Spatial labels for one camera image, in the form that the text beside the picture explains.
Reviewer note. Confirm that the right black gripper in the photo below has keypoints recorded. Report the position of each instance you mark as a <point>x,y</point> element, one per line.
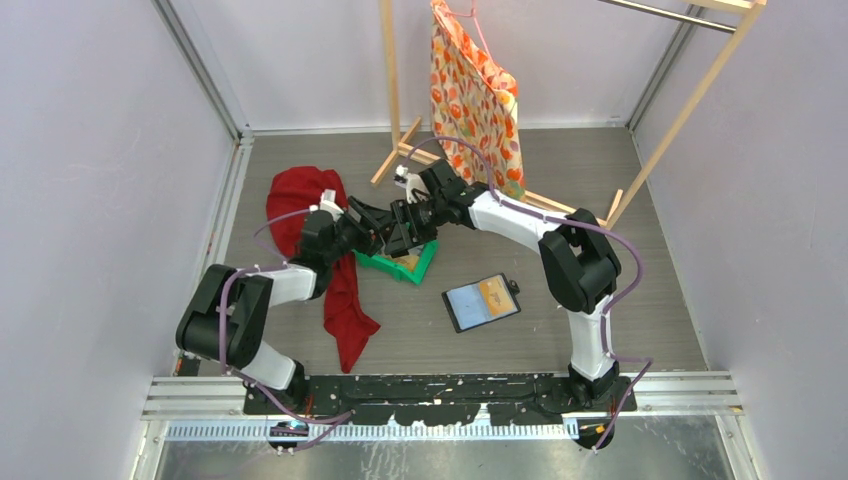
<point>401,239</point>

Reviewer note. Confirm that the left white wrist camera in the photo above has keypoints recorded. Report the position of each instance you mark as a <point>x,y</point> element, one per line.
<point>328,204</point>

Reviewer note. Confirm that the pink wire hanger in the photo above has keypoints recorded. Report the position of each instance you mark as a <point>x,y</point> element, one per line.
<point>474,20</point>

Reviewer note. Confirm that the orange floral tote bag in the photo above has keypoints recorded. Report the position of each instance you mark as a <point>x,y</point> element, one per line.
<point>474,99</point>

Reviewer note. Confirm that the perforated metal rail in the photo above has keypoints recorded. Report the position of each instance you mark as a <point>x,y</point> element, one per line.
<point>256,430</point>

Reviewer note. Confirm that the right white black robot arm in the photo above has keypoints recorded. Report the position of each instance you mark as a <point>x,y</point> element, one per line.
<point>580,266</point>

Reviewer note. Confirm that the red cloth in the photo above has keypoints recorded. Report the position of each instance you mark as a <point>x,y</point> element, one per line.
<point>292,191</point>

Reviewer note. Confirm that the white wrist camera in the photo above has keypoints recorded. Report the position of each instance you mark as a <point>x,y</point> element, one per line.
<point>414,188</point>
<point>328,204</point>

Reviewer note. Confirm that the black card holder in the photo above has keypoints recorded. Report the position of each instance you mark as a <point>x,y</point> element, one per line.
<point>465,307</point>

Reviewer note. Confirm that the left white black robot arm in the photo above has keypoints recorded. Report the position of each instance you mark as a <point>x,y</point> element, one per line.
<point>226,317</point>

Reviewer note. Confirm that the green plastic bin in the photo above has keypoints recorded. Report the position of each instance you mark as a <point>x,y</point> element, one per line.
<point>385,264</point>

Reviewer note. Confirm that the orange patterned credit card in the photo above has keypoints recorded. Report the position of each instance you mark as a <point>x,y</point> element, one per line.
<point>497,297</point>

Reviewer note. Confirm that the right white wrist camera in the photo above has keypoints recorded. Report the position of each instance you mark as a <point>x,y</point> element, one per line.
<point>414,188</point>

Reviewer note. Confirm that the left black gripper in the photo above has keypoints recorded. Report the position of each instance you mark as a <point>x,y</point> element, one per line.
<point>369,229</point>

